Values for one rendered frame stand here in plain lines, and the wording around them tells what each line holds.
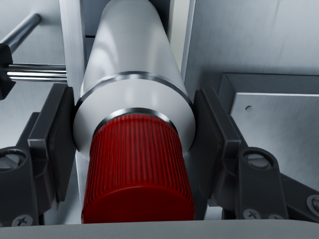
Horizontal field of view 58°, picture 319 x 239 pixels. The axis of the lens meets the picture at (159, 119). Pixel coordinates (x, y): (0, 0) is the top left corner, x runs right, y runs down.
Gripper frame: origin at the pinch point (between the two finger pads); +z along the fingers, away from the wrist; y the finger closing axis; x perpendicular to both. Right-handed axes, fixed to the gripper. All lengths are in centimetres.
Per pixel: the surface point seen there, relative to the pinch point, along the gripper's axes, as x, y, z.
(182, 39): 0.0, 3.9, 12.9
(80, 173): -9.8, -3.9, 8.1
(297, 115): -9.2, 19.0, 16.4
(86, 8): 1.1, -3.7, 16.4
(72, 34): 1.5, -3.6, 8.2
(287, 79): -6.5, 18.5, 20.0
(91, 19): 0.2, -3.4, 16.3
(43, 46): -4.3, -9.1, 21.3
